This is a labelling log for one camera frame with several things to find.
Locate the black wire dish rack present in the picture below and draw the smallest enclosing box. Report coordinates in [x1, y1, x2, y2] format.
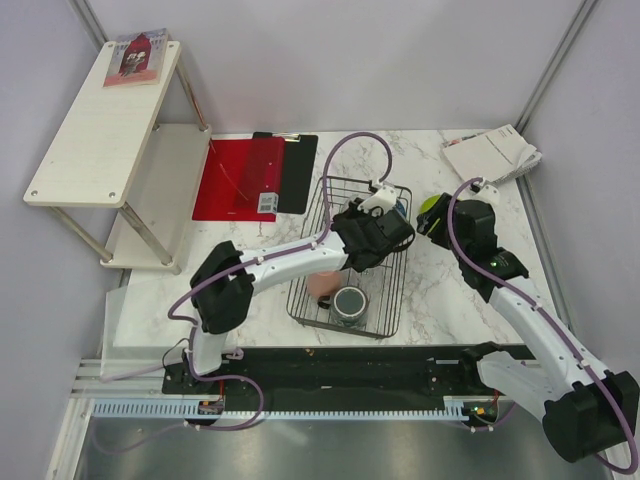
[286, 176, 412, 340]

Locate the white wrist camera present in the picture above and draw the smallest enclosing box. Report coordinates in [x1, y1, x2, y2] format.
[469, 177, 500, 208]
[358, 182, 398, 216]

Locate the dark green ceramic mug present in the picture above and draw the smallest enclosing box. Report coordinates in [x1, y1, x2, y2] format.
[317, 286, 369, 329]

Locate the red transparent plastic folder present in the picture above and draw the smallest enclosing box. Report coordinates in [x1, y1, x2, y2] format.
[192, 137, 285, 223]

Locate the black clipboard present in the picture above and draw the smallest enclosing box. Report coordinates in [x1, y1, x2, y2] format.
[252, 131, 318, 215]

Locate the lime green plastic plate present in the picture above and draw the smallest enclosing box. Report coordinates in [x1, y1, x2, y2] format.
[416, 195, 441, 236]

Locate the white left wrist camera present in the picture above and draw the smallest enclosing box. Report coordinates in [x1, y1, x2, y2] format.
[358, 182, 398, 216]

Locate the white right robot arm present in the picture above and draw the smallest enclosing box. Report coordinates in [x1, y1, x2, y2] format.
[417, 194, 639, 475]

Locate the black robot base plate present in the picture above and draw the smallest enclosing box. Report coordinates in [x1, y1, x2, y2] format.
[162, 345, 494, 410]

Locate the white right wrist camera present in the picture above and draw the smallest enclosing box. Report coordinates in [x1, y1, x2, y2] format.
[469, 177, 500, 208]

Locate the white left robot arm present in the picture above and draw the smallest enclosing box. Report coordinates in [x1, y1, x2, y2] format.
[184, 203, 415, 393]

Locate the blue patterned ceramic bowl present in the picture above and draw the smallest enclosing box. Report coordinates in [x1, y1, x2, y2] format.
[395, 199, 407, 217]

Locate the white spiral notebook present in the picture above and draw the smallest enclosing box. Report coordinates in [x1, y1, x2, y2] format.
[441, 124, 542, 188]

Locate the red illustrated book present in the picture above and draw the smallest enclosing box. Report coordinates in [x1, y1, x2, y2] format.
[103, 28, 169, 88]

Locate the pink plastic cup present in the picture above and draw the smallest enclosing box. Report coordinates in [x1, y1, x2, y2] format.
[307, 271, 342, 300]

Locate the white two-tier shelf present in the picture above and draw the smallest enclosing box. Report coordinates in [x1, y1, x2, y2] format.
[23, 41, 211, 274]

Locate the light blue cable duct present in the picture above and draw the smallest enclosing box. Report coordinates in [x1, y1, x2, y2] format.
[91, 398, 469, 421]

